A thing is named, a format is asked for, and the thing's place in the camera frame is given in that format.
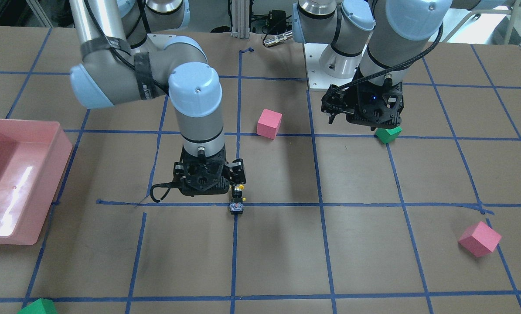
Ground pink plastic tray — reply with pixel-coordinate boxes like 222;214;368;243
0;119;73;245

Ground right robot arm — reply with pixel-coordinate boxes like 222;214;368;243
70;0;246;199

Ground aluminium frame post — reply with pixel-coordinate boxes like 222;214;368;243
231;0;250;41

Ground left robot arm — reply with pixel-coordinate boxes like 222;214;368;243
291;0;452;130

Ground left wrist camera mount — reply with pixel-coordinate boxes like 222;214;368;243
321;84;356;115

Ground pink foam cube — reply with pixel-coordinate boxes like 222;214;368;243
256;109;283;140
458;222;502;258

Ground pink foam cube centre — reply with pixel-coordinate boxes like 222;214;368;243
256;109;283;140

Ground green foam cube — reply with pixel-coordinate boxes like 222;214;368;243
375;126;402;144
18;298;58;314

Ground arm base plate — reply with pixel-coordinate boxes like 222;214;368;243
147;34;177;50
304;43;366;91

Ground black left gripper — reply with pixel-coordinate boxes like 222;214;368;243
327;82;404;130

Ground yellow push button switch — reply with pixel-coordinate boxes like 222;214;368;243
229;184;246;215

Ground camera cable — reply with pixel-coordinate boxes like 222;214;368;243
150;181;183;203
328;22;444;94

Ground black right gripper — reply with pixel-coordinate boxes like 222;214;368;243
174;147;246;195

